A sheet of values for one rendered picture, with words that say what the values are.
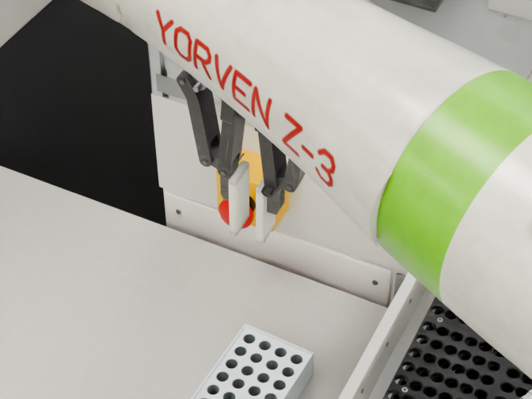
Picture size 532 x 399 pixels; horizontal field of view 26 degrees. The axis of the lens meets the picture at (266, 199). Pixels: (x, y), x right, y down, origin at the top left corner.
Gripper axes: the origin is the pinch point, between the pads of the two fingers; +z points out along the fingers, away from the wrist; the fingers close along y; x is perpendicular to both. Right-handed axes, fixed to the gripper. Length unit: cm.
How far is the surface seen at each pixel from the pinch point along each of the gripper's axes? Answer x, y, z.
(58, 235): -9.9, 30.4, 26.5
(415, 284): -8.5, -14.1, 13.4
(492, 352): -2.3, -23.7, 12.3
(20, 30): -41, 55, 24
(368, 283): -17.5, -6.7, 26.0
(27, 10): -41, 53, 20
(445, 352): -0.6, -19.7, 12.4
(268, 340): -2.9, -0.5, 22.9
